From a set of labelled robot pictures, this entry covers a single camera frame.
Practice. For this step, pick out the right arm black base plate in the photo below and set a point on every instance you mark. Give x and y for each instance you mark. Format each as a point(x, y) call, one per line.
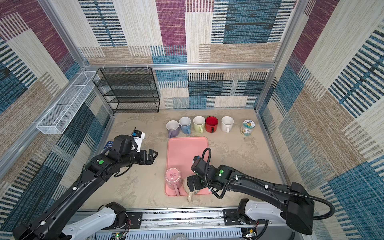
point(232, 217)

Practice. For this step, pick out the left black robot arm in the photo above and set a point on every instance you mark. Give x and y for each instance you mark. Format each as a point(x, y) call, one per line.
point(124, 153)

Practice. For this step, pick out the light green ceramic mug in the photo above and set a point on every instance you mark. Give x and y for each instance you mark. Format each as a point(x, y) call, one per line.
point(199, 123)

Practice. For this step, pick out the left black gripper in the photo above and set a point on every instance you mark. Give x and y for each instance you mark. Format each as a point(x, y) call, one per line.
point(151, 158)

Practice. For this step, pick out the green lidded yogurt cup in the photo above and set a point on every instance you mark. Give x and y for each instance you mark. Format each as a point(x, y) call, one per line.
point(247, 127)

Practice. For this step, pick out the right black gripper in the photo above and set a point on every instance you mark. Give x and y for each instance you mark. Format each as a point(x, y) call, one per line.
point(195, 178)

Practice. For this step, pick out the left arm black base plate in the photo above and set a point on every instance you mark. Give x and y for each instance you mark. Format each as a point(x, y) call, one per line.
point(132, 220)

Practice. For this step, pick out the purple ceramic mug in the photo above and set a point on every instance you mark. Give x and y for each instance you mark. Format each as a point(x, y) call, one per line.
point(173, 128)

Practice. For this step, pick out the white ceramic mug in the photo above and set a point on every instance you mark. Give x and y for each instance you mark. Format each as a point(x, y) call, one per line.
point(227, 123)

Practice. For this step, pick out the blue treehouse paperback book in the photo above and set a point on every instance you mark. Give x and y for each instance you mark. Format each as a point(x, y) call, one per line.
point(108, 145)

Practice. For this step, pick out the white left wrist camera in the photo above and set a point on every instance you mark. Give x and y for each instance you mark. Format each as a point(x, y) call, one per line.
point(138, 137)

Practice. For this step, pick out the pink ghost pattern mug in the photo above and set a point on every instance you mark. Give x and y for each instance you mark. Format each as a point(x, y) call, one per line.
point(174, 182)

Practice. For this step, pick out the blue dotted ceramic mug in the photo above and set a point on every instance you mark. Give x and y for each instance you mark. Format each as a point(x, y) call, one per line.
point(185, 125)

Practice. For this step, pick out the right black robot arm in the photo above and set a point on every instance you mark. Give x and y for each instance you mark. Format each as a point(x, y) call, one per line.
point(296, 209)

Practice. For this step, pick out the pink plastic tray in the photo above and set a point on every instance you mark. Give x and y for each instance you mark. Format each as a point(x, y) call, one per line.
point(181, 153)

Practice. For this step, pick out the red ceramic mug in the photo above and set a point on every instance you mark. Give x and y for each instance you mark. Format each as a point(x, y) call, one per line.
point(211, 124)

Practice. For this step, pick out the white wire mesh basket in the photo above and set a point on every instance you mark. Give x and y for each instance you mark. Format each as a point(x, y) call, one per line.
point(57, 119)

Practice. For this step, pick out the black wire mesh shelf rack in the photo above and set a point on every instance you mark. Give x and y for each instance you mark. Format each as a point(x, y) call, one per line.
point(128, 90)

